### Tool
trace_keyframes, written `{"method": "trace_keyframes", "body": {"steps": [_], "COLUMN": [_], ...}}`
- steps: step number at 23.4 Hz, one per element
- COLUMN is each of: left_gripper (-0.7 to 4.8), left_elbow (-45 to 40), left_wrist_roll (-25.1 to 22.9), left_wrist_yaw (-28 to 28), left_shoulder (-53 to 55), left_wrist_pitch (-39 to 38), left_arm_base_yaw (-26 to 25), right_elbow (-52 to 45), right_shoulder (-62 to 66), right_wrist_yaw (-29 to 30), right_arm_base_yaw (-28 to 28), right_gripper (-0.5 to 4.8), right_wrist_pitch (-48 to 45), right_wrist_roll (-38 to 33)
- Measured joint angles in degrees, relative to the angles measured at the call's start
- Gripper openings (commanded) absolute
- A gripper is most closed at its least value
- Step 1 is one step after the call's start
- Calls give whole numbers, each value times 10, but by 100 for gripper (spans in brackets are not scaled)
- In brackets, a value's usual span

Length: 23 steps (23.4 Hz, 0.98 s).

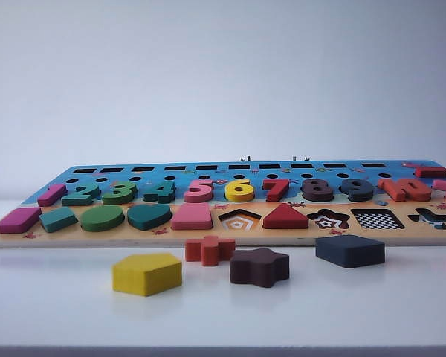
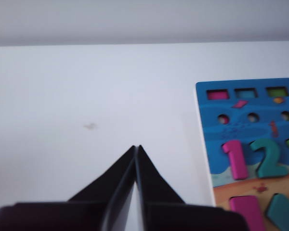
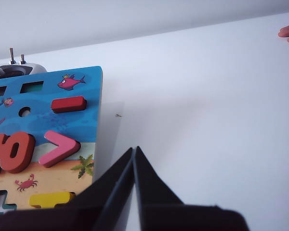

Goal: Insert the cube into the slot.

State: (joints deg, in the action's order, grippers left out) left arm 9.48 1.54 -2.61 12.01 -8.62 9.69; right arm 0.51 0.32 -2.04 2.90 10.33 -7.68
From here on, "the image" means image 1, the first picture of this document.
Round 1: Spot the navy rectangle block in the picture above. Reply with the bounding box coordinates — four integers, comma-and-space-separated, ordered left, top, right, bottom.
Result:
314, 234, 387, 268

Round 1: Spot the yellow number six piece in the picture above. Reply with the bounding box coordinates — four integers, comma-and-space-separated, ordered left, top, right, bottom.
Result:
224, 178, 252, 202

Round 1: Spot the pink number five piece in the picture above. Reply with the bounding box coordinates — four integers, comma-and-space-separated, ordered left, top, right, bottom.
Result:
184, 179, 215, 204

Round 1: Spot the pink trapezoid block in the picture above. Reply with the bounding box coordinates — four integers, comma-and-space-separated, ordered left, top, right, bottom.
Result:
170, 202, 213, 231

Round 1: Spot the red number seven piece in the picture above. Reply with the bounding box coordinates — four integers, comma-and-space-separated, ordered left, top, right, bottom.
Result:
263, 178, 295, 203

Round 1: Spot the teal number four piece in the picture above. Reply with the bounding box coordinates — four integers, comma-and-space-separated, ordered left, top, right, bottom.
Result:
143, 181, 176, 205

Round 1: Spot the colourful wooden puzzle board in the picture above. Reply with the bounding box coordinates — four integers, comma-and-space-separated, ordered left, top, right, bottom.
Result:
0, 160, 446, 249

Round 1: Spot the red triangle block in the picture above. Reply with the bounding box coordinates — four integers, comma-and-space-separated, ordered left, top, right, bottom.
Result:
262, 202, 308, 230

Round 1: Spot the orange cross block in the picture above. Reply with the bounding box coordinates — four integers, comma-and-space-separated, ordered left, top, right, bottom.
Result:
184, 235, 236, 268

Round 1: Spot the teal heart block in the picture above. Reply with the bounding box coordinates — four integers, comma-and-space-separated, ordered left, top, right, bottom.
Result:
126, 203, 172, 231

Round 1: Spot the brown star block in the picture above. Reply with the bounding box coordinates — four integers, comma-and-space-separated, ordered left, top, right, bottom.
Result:
229, 248, 290, 289

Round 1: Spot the brown number eight piece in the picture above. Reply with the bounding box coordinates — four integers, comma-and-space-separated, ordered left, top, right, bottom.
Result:
304, 178, 335, 204

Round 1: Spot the green number three piece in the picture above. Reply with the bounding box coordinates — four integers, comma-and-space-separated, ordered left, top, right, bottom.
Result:
102, 181, 138, 205

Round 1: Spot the yellow pentagon block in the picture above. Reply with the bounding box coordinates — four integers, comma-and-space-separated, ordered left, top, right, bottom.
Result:
111, 252, 183, 298

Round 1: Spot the green circle block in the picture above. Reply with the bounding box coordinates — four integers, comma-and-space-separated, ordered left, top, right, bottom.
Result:
80, 205, 124, 232

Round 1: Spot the navy number nine piece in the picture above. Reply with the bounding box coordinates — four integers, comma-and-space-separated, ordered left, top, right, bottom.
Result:
340, 178, 372, 203

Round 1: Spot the teal number two piece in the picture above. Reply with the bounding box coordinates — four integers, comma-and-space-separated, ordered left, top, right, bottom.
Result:
61, 181, 101, 207

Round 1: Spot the orange number ten piece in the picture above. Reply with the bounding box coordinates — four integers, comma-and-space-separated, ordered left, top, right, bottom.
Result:
378, 178, 432, 202

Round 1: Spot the teal square block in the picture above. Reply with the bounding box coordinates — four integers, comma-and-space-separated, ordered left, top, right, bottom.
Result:
39, 207, 79, 234

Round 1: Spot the magenta number one piece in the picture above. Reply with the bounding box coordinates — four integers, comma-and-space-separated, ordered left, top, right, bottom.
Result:
36, 184, 68, 208

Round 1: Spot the red minus sign piece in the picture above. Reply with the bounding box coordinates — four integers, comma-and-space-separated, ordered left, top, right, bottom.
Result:
415, 166, 446, 179

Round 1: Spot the magenta square block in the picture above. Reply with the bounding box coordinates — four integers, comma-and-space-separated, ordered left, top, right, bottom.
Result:
0, 207, 42, 234

